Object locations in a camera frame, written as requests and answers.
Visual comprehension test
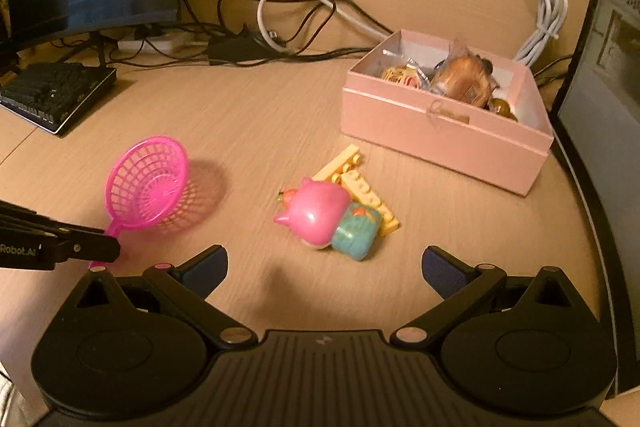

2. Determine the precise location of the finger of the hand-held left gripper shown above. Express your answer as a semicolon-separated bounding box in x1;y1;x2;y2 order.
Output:
0;201;121;264

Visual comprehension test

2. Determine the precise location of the grey cable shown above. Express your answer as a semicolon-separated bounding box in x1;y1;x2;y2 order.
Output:
257;0;393;55

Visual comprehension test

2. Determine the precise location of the pink toy strainer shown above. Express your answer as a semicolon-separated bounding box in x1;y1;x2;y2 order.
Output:
89;136;191;270

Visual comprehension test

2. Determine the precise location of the yellow toy brick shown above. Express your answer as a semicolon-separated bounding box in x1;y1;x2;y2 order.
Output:
340;171;401;238
312;144;362;182

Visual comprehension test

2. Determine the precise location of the white power strip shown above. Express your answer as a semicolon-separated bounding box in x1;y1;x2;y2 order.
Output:
117;32;193;54

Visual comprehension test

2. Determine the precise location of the pink pig toy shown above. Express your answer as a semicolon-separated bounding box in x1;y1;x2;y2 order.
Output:
272;177;383;263

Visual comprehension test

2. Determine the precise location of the packaged round bun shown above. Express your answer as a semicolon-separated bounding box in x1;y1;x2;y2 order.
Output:
380;56;431;88

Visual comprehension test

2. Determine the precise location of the computer tower case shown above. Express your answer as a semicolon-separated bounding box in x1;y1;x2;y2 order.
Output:
549;0;640;400

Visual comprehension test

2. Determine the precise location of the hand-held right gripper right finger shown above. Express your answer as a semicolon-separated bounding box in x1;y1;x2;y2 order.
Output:
392;245;573;345

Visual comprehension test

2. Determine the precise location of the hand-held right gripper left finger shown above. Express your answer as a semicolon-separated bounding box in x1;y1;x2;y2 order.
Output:
75;244;256;345

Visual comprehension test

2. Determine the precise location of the black power adapter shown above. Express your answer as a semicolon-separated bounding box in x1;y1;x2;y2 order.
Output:
207;24;266;65

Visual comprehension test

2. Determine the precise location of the packaged brown bread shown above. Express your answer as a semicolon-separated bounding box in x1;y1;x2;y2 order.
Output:
429;38;497;108

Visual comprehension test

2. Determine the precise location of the black cable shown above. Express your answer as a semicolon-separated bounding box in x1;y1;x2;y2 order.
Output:
299;47;375;58
217;0;393;58

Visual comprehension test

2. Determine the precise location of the pink cardboard box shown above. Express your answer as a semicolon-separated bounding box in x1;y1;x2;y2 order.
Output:
341;28;555;196

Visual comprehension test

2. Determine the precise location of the black keyboard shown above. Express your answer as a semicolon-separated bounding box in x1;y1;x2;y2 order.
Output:
0;62;118;136

